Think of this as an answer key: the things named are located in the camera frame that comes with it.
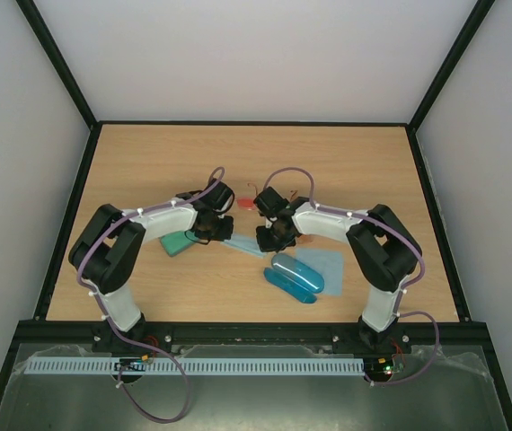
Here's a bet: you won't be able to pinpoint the light blue cleaning cloth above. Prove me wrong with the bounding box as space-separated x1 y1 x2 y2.
223 233 266 258

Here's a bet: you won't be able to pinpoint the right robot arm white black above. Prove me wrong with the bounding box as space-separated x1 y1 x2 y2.
253 187 424 352

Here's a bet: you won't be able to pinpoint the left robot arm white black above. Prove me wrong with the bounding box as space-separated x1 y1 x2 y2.
68 179 235 332

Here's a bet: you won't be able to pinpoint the orange sunglasses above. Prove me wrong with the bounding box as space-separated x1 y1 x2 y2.
288 189 314 245

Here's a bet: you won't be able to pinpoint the red sunglasses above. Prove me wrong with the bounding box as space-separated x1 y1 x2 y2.
236 182 259 211

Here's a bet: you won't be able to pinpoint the blue transparent glasses case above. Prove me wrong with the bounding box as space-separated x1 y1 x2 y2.
263 253 325 304

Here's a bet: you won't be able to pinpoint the green glasses case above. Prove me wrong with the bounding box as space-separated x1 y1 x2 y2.
159 231 196 258

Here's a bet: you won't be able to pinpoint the black metal frame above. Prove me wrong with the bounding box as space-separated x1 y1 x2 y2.
0 1 512 430

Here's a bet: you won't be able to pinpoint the light blue slotted cable duct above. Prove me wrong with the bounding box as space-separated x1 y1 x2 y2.
24 356 364 376

